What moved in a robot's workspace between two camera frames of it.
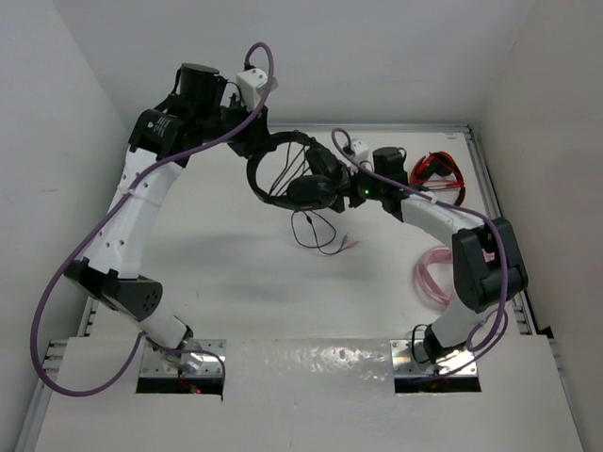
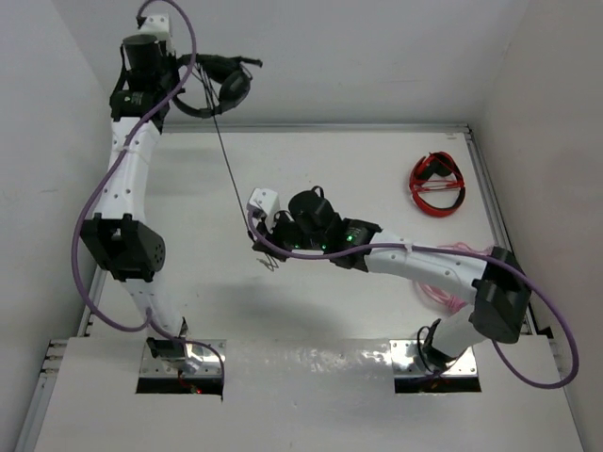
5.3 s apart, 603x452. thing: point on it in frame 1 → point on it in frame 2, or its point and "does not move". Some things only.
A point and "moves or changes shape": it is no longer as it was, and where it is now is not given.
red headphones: [438, 170] does not move
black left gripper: [254, 138] → [165, 57]
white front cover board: [314, 395] does not move
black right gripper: [349, 192] → [271, 235]
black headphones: [320, 185] moves or changes shape
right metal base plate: [462, 363] does not move
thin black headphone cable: [350, 242] moves or changes shape
